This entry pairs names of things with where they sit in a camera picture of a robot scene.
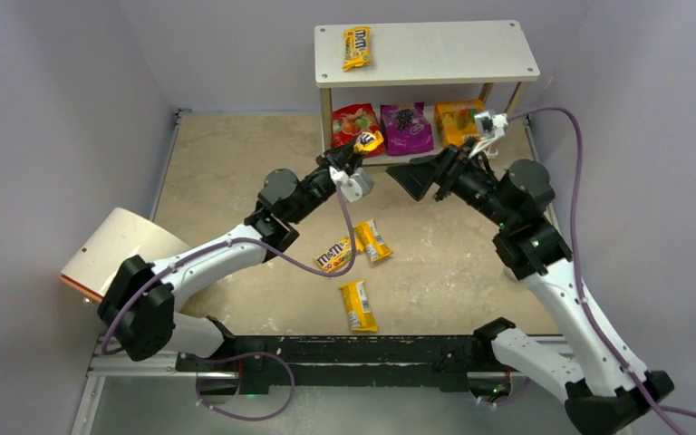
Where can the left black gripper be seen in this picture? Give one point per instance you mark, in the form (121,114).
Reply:
(334,163)

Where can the yellow candy bag front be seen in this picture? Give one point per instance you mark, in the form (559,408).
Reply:
(357,307)

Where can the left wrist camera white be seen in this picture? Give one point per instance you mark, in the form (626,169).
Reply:
(353,187)

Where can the white cylindrical container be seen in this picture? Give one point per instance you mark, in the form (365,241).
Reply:
(121,235)

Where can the yellow M&M bag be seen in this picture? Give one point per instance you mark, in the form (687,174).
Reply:
(339,258)
(357,48)

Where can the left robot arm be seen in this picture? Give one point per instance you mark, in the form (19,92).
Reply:
(141,306)

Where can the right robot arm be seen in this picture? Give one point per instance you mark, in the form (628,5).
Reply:
(603,386)

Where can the orange candy bag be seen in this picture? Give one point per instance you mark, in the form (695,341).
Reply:
(455,121)

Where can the yellow candy bag back-side middle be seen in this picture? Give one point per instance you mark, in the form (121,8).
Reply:
(372,242)

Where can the yellow candy bag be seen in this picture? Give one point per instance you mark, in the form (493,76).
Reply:
(369,143)
(357,307)

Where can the red candy bag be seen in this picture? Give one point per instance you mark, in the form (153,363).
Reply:
(349,121)

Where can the purple candy bag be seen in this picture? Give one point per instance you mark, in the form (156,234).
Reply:
(405,129)

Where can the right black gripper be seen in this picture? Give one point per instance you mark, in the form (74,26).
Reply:
(444,174)

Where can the black base frame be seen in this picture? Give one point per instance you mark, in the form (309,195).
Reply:
(449,363)

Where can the white two-tier shelf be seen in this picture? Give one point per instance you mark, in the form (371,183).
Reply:
(426,54)

